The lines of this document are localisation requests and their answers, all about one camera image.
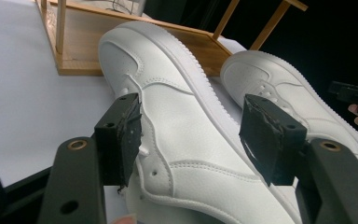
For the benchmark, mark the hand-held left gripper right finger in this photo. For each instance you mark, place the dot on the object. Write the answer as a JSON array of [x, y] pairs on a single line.
[[270, 140]]

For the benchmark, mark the white sneaker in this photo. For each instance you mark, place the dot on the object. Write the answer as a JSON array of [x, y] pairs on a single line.
[[295, 77], [183, 124]]

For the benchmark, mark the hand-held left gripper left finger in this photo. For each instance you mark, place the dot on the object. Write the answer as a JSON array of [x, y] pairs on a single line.
[[118, 140]]

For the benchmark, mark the wooden shoe rack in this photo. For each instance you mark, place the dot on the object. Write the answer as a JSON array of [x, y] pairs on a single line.
[[84, 37]]

